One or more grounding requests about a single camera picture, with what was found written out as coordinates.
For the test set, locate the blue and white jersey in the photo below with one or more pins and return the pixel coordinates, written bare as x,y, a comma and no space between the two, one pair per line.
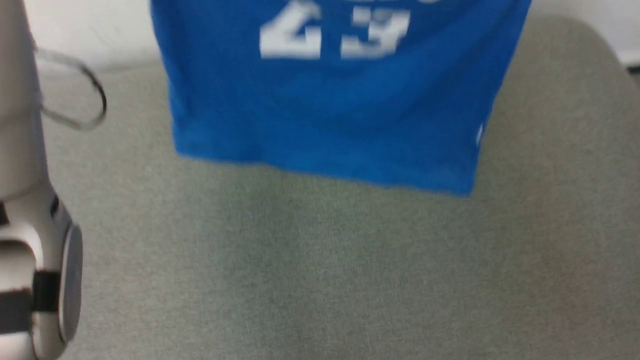
325,110

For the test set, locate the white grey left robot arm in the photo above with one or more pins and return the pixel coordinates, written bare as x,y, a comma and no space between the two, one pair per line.
25,150

